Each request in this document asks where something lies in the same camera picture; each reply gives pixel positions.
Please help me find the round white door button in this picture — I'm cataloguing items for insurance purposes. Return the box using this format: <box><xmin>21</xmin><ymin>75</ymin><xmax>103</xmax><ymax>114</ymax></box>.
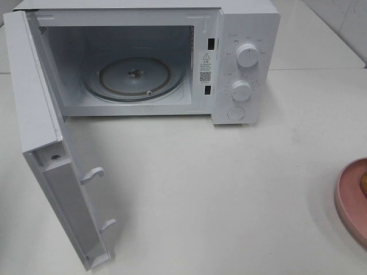
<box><xmin>227</xmin><ymin>107</ymin><xmax>245</xmax><ymax>121</ymax></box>

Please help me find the white microwave knob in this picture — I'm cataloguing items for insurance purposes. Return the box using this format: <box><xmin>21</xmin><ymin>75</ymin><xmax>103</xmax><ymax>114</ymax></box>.
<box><xmin>236</xmin><ymin>42</ymin><xmax>259</xmax><ymax>68</ymax></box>
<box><xmin>231</xmin><ymin>80</ymin><xmax>252</xmax><ymax>101</ymax></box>

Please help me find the white microwave door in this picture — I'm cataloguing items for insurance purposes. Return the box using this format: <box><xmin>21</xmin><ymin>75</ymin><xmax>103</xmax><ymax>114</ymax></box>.
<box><xmin>4</xmin><ymin>10</ymin><xmax>113</xmax><ymax>270</ymax></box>

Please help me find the pink round plate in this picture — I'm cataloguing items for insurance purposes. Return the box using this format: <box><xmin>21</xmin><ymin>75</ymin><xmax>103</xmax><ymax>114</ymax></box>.
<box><xmin>335</xmin><ymin>158</ymin><xmax>366</xmax><ymax>248</ymax></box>

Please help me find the burger with lettuce and tomato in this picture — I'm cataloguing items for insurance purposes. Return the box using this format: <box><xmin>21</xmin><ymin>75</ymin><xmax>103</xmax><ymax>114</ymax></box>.
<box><xmin>360</xmin><ymin>172</ymin><xmax>367</xmax><ymax>197</ymax></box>

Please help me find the glass microwave turntable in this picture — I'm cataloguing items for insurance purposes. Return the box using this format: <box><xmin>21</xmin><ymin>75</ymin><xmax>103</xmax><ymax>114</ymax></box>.
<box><xmin>82</xmin><ymin>57</ymin><xmax>186</xmax><ymax>103</ymax></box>

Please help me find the white warning label sticker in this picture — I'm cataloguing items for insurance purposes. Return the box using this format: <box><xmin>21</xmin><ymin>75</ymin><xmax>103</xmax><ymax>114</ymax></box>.
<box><xmin>198</xmin><ymin>50</ymin><xmax>214</xmax><ymax>84</ymax></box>

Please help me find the white microwave oven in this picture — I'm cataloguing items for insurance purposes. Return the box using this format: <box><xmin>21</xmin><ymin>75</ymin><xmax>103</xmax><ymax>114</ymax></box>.
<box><xmin>11</xmin><ymin>1</ymin><xmax>280</xmax><ymax>124</ymax></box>

